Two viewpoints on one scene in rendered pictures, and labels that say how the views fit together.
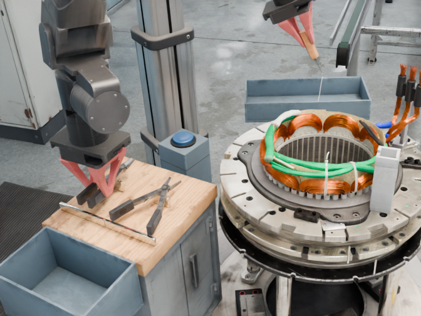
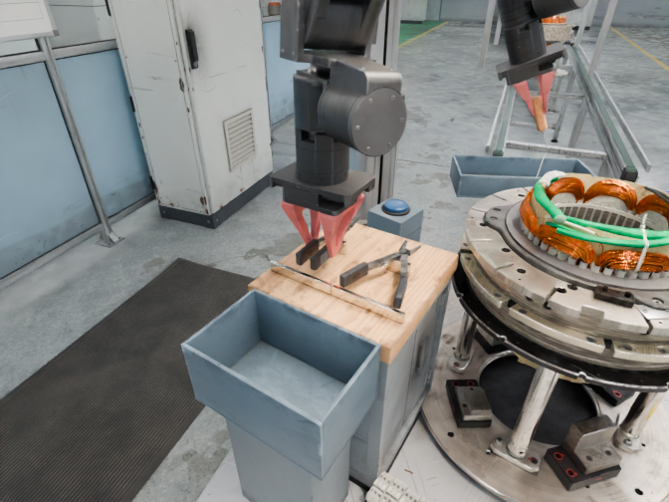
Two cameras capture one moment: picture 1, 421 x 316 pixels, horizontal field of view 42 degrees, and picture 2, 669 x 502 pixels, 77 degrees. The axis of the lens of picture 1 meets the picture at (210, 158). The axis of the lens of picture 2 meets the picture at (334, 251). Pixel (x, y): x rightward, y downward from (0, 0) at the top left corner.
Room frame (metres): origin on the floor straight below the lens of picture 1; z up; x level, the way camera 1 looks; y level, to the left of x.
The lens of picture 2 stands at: (0.24, 0.16, 1.37)
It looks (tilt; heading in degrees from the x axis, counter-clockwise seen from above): 33 degrees down; 0
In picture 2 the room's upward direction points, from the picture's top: straight up
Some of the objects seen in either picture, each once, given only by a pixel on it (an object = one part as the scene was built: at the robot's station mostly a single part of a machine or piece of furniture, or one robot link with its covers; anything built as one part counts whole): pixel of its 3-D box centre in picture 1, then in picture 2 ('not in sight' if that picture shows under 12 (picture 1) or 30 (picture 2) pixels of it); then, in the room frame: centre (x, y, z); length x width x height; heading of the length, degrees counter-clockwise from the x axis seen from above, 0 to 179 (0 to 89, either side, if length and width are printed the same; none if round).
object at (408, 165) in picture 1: (410, 163); not in sight; (0.67, -0.30, 1.10); 0.03 x 0.02 x 0.01; 83
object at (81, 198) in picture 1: (87, 193); (307, 251); (0.67, 0.19, 1.10); 0.04 x 0.01 x 0.02; 149
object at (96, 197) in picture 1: (97, 197); (322, 256); (0.66, 0.17, 1.10); 0.04 x 0.01 x 0.02; 149
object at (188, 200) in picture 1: (133, 209); (358, 276); (0.67, 0.13, 1.05); 0.20 x 0.19 x 0.02; 147
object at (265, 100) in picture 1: (302, 147); (505, 231); (1.01, -0.20, 0.92); 0.25 x 0.11 x 0.28; 84
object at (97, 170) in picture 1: (96, 167); (324, 218); (0.68, 0.17, 1.13); 0.07 x 0.07 x 0.09; 59
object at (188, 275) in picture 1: (145, 274); (355, 356); (0.67, 0.13, 0.91); 0.19 x 0.19 x 0.26; 57
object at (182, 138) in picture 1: (183, 138); (396, 205); (0.89, 0.05, 1.04); 0.04 x 0.04 x 0.01
